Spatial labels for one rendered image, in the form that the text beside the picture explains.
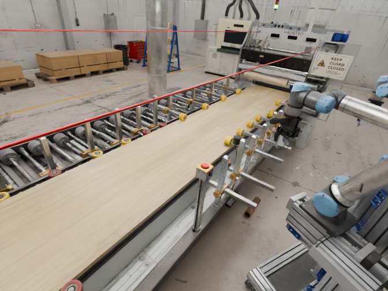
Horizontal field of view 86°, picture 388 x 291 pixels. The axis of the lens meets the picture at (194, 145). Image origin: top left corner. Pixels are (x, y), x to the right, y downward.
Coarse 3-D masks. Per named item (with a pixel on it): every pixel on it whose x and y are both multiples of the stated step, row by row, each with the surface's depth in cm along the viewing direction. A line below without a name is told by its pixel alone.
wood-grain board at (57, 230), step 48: (240, 96) 322; (288, 96) 343; (144, 144) 184; (192, 144) 191; (48, 192) 129; (96, 192) 132; (144, 192) 135; (0, 240) 101; (48, 240) 103; (96, 240) 105; (0, 288) 84; (48, 288) 86
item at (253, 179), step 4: (228, 168) 172; (232, 168) 172; (240, 172) 168; (240, 176) 168; (244, 176) 166; (248, 176) 165; (248, 180) 165; (252, 180) 163; (256, 180) 161; (256, 184) 162; (260, 184) 160; (264, 184) 158; (268, 184) 159; (268, 188) 157; (272, 188) 155
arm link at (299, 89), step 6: (294, 84) 98; (300, 84) 96; (306, 84) 96; (294, 90) 98; (300, 90) 96; (306, 90) 95; (294, 96) 98; (300, 96) 96; (288, 102) 102; (294, 102) 99; (300, 102) 97; (300, 108) 100
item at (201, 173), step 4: (200, 164) 113; (208, 164) 114; (196, 168) 111; (200, 168) 110; (204, 168) 110; (208, 168) 110; (212, 168) 112; (196, 172) 112; (200, 172) 110; (204, 172) 109; (208, 172) 109; (196, 176) 114; (200, 176) 112; (204, 176) 110; (208, 176) 112; (204, 180) 111
